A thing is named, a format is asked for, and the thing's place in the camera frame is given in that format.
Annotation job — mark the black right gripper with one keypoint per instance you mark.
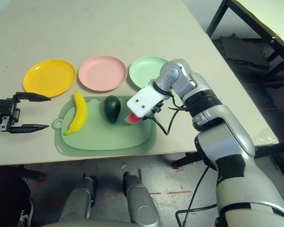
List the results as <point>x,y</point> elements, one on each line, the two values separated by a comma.
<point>157,110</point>

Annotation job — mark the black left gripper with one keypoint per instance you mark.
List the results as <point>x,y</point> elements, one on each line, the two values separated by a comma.
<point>4,111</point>

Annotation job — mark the red watermelon slice toy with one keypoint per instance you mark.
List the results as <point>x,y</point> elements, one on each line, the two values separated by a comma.
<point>132,119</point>

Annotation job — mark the dark green toy avocado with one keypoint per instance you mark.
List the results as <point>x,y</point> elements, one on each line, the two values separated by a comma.
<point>112,108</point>

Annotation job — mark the yellow toy banana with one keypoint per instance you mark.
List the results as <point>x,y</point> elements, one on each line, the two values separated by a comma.
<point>79,113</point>

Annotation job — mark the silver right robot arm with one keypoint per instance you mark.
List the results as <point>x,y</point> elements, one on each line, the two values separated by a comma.
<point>227,132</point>

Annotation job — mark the yellow plastic plate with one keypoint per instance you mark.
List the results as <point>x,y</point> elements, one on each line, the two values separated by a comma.
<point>49,78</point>

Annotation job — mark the mint green plastic plate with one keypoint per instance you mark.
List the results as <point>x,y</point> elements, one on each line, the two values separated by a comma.
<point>142,71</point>

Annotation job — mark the green cutting board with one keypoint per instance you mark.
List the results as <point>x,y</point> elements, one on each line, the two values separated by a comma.
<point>104,139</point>

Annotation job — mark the pink plastic plate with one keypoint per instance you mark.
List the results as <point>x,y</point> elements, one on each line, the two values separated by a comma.
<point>103,73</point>

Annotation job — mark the silver right robot leg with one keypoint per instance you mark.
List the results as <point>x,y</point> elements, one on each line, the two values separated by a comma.
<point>139,201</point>

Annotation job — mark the silver robot leg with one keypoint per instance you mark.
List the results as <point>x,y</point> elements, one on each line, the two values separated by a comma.
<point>139,201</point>
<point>78,203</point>

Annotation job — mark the silver left robot leg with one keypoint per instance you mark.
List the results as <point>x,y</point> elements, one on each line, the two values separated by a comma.
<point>78,203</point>

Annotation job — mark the black white sneaker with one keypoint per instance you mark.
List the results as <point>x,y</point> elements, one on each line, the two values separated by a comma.
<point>24,215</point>

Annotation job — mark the dark rough floor mat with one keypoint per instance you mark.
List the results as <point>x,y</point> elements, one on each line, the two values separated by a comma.
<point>241,52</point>

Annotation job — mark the clear plastic bag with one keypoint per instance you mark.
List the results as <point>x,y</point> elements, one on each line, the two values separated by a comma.
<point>265,137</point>

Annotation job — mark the grey robot torso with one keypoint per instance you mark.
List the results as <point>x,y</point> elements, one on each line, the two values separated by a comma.
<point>97,224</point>

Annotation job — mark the black framed side table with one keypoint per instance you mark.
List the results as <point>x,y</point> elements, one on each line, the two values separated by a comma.
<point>281,21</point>

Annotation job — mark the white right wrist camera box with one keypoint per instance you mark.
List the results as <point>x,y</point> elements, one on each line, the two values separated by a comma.
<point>144,100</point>

